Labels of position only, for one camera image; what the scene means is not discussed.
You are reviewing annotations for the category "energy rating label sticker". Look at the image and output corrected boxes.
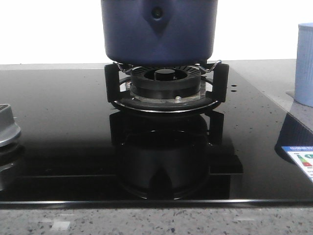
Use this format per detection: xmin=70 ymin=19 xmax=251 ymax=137
xmin=282 ymin=146 xmax=313 ymax=182

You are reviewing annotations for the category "silver stove control knob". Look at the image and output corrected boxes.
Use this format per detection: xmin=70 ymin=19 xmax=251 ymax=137
xmin=0 ymin=104 xmax=21 ymax=147

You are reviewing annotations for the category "black pot support grate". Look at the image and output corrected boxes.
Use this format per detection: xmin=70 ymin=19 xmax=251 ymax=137
xmin=104 ymin=60 xmax=229 ymax=114

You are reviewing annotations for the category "black glass gas cooktop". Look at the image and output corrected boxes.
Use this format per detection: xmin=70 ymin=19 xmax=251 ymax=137
xmin=0 ymin=68 xmax=313 ymax=209

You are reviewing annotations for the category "dark blue cooking pot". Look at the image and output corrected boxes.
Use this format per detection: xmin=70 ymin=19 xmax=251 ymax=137
xmin=101 ymin=0 xmax=218 ymax=66

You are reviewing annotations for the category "light blue ribbed cup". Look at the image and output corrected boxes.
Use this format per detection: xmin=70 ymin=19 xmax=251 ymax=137
xmin=294 ymin=23 xmax=313 ymax=107

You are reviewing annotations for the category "black round gas burner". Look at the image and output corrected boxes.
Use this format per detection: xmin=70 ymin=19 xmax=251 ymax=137
xmin=131 ymin=66 xmax=201 ymax=99

